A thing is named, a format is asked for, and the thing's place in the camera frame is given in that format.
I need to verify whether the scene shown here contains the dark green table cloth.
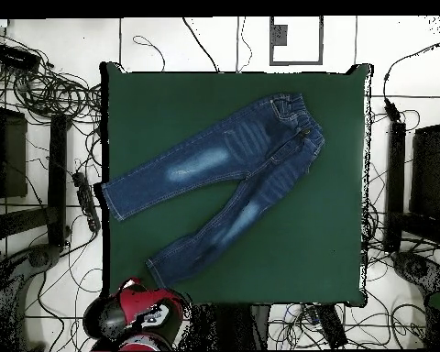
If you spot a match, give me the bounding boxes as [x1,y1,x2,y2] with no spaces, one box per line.
[100,61,375,307]

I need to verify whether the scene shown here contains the black power strip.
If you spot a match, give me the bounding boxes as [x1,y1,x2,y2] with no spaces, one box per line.
[71,170,102,234]

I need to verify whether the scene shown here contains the black frame stand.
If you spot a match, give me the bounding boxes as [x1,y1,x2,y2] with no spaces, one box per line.
[0,82,72,254]

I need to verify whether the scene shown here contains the blue denim jeans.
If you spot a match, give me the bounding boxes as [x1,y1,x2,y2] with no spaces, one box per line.
[101,92,326,290]

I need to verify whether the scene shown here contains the grey square floor frame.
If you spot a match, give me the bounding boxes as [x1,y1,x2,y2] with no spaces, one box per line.
[269,16,325,67]

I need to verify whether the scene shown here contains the looped thin black cable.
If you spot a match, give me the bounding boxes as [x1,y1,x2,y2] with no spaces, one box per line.
[132,35,167,72]

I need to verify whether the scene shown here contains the black cable with adapter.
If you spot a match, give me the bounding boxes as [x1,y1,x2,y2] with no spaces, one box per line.
[382,36,440,124]

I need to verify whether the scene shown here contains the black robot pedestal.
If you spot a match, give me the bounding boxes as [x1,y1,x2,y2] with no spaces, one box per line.
[190,303,272,351]

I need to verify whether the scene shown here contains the black cable tangle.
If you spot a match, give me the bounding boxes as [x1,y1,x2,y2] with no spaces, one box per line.
[0,30,104,126]

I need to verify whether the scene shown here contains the short black bar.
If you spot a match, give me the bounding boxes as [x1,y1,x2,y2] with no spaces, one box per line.
[313,304,348,349]

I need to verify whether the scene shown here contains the black rectangular box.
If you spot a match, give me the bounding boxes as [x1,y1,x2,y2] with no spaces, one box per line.
[0,43,41,72]

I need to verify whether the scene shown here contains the long black bar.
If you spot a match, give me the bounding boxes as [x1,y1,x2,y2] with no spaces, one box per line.
[383,120,407,254]

